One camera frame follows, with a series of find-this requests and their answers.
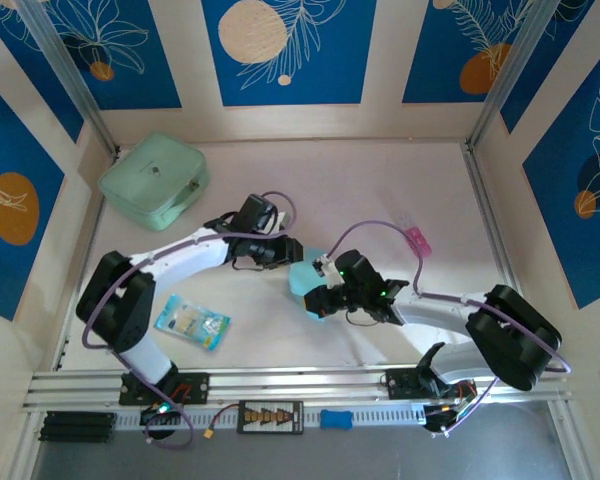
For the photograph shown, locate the light blue cloth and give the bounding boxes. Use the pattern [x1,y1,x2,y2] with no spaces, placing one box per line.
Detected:
[287,246,331,324]

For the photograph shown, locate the pink clear plastic stick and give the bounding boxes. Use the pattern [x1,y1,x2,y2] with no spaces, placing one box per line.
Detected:
[398,212,434,259]

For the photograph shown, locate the blue yellow snack packet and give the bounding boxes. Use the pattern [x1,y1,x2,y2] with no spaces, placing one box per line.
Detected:
[153,293,232,355]

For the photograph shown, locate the blue foam block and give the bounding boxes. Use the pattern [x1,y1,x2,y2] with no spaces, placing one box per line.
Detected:
[319,408,354,430]

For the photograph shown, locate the black power distribution board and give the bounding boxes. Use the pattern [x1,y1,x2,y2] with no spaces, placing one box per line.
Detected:
[236,400,305,435]

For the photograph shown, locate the black wiring hub green light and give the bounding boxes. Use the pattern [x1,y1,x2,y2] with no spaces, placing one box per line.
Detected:
[139,399,182,427]
[422,399,474,436]

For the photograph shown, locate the mint green zip pouch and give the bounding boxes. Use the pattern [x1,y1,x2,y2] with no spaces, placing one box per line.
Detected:
[98,131,212,233]

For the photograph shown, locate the black profile bar stack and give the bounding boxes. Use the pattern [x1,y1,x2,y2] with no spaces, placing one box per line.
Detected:
[38,410,117,444]

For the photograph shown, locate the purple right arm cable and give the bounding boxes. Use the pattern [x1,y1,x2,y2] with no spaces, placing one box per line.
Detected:
[328,221,574,434]

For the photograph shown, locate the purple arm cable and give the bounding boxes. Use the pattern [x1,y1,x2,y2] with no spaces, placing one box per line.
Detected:
[328,221,574,434]
[82,191,299,451]

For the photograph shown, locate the aluminium mounting rail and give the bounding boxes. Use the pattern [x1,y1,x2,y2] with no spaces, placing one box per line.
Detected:
[22,362,574,414]

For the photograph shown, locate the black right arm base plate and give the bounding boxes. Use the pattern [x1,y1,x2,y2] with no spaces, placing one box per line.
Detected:
[385,368,434,401]

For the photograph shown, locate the slotted grey cable duct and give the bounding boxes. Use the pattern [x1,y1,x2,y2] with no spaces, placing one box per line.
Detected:
[114,403,431,432]

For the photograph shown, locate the aluminium table side rail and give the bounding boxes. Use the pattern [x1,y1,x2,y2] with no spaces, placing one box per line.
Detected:
[462,144,541,361]
[52,197,106,372]

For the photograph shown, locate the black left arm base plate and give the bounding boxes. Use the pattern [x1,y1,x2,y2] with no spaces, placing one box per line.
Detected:
[118,370,211,406]

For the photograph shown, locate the wire with yellow connector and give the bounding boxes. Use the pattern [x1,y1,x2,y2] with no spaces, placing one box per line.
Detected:
[203,403,241,442]

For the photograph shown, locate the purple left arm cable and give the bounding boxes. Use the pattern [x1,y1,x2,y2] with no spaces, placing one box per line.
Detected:
[82,191,299,451]

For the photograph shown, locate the aluminium frame post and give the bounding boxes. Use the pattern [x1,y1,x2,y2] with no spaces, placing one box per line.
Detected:
[17,0,121,156]
[467,0,564,151]

